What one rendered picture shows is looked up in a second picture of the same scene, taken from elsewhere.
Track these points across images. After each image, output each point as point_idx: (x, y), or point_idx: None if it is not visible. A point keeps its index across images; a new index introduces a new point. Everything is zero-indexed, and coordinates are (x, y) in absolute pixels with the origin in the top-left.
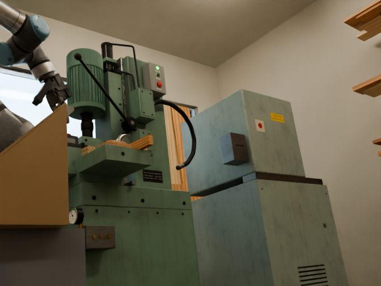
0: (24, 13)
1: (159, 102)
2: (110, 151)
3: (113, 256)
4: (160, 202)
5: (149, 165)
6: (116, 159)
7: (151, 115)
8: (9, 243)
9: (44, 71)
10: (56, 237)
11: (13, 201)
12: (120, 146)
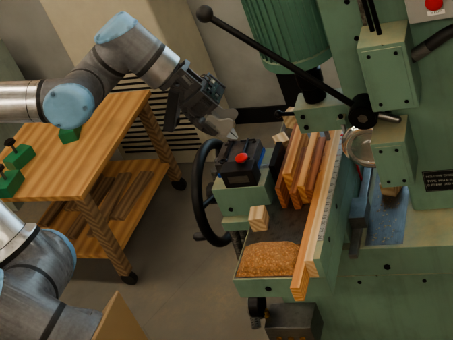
0: (34, 100)
1: (447, 40)
2: (244, 289)
3: (340, 328)
4: (431, 265)
5: (442, 162)
6: (259, 297)
7: (405, 103)
8: None
9: (152, 87)
10: None
11: None
12: (261, 280)
